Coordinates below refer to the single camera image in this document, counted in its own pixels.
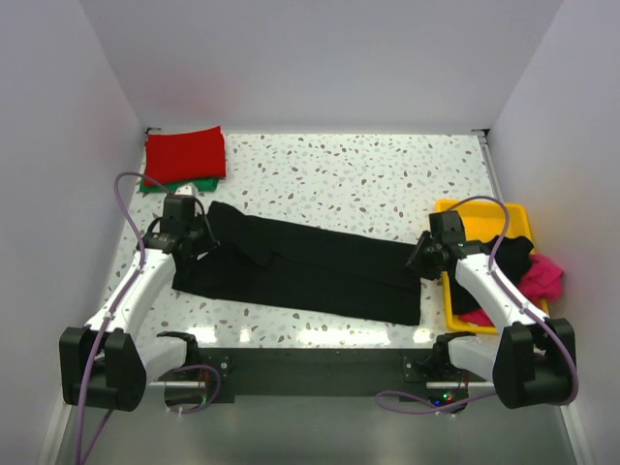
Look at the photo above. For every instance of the red folded t shirt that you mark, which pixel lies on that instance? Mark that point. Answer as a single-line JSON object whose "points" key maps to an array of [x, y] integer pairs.
{"points": [[172, 158]]}

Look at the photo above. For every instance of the aluminium frame rail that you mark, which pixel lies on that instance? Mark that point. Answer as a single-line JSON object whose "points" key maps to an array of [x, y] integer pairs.
{"points": [[60, 418]]}

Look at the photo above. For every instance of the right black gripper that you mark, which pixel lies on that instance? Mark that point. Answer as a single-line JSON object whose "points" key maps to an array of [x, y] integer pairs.
{"points": [[421, 257]]}

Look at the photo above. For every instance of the black t shirt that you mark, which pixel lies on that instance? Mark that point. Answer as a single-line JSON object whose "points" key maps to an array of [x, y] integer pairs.
{"points": [[513, 258], [282, 264]]}

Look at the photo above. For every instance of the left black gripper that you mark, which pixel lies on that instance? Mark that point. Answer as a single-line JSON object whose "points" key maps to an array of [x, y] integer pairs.
{"points": [[200, 240]]}

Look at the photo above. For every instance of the pink t shirt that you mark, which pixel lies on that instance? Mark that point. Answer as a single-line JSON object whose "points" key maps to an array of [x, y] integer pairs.
{"points": [[542, 280]]}

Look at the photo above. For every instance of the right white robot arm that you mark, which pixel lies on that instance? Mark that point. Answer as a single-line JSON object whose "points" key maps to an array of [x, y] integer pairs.
{"points": [[534, 361]]}

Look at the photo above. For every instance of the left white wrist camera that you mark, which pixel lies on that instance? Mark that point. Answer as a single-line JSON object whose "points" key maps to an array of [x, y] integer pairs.
{"points": [[189, 189]]}

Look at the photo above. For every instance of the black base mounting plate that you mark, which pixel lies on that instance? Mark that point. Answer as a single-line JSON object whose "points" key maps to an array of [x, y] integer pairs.
{"points": [[361, 372]]}

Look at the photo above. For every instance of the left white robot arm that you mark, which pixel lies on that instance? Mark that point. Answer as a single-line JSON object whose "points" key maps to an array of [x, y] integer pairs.
{"points": [[101, 365]]}

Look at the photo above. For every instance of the yellow plastic bin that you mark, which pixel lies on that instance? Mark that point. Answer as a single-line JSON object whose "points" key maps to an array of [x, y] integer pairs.
{"points": [[483, 221]]}

